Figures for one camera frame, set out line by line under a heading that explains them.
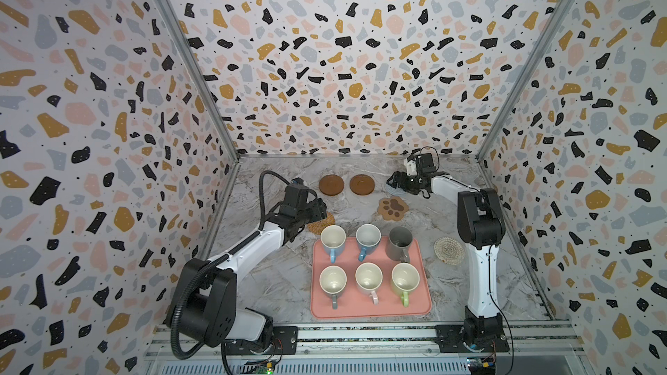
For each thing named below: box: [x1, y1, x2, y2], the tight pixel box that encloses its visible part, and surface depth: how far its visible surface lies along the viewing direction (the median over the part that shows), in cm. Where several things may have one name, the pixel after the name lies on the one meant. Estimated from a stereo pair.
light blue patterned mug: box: [355, 223, 382, 263], surface depth 87 cm
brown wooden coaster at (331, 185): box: [318, 174, 345, 197], surface depth 112 cm
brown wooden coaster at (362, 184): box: [349, 173, 376, 196], surface depth 115 cm
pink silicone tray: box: [310, 236, 432, 319], surface depth 83 cm
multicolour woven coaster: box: [434, 236, 465, 266], surface depth 94 cm
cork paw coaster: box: [377, 196, 410, 222], surface depth 107 cm
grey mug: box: [387, 225, 414, 264], surface depth 87 cm
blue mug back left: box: [320, 224, 347, 264], surface depth 87 cm
